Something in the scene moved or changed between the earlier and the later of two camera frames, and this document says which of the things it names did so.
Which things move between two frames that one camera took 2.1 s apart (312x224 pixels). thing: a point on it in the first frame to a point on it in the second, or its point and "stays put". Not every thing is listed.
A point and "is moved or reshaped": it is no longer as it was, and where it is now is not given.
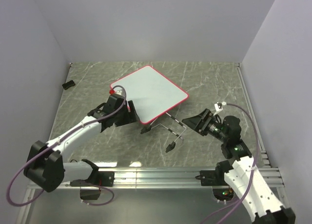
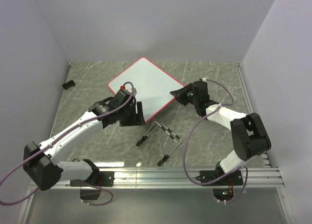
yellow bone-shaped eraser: [68, 85] stays put
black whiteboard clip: [170, 147] to [165, 157]
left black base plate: [103, 178] stays put
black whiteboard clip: [145, 130] to [144, 137]
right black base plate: [212, 178] stays put
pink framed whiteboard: [153, 93] is moved or reshaped
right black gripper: [196, 122] to [180, 95]
